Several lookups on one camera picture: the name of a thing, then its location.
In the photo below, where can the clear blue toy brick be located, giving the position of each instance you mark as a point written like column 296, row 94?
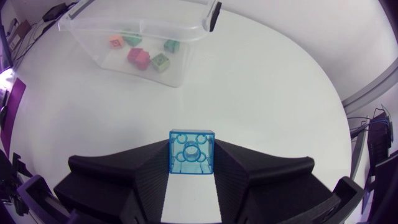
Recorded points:
column 191, row 152

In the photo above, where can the red toy brick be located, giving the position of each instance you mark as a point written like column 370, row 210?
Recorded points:
column 139, row 58

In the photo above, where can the clear plastic container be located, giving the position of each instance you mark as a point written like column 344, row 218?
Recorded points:
column 140, row 34

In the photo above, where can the black power brick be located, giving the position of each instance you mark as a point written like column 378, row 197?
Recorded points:
column 54, row 12

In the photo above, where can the dark mat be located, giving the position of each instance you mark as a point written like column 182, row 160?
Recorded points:
column 11, row 115

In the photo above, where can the orange toy brick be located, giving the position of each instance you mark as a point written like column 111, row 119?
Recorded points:
column 117, row 42

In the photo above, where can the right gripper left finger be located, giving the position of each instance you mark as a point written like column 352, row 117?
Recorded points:
column 124, row 183

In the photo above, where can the lime green toy brick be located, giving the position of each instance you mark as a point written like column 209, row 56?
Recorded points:
column 160, row 62

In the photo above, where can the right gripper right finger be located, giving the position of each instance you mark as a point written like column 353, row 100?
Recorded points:
column 267, row 186

